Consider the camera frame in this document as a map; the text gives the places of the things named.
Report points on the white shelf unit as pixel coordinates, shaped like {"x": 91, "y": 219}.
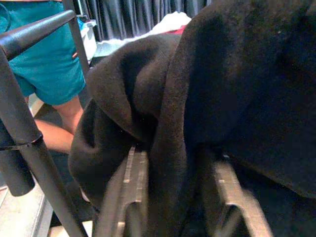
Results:
{"x": 90, "y": 42}

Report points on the black printed t-shirt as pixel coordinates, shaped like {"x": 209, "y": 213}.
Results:
{"x": 222, "y": 86}

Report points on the red cloth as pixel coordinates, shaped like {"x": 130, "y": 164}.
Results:
{"x": 179, "y": 30}

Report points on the black metal clothes rack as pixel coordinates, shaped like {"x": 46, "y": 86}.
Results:
{"x": 14, "y": 111}

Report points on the grey curtain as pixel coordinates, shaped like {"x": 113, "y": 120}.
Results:
{"x": 123, "y": 17}

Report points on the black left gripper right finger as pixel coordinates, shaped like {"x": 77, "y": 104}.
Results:
{"x": 234, "y": 195}

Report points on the white cloth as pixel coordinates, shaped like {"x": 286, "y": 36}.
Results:
{"x": 172, "y": 21}

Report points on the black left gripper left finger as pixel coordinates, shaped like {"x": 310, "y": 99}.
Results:
{"x": 130, "y": 187}

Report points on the person in teal shorts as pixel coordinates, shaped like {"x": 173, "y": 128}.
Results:
{"x": 49, "y": 69}

